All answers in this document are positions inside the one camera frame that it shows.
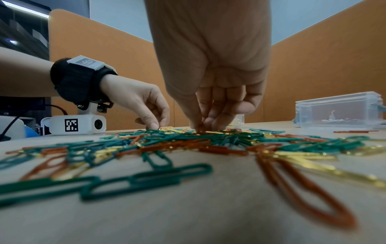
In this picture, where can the person's right hand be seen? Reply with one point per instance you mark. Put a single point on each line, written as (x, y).
(211, 47)

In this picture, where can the white left marker band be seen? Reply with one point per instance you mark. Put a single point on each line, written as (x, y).
(87, 62)

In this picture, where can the pile of colored paper clips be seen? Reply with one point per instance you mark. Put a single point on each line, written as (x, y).
(181, 143)

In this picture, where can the sorted heap of gold clips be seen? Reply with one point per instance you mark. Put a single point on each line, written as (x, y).
(238, 122)

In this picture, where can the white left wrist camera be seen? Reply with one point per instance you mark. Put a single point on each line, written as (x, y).
(84, 124)

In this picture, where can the transparent box with blue latches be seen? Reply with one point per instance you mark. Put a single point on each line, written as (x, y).
(346, 107)
(239, 118)

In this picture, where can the person's left hand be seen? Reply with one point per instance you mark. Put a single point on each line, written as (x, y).
(135, 95)

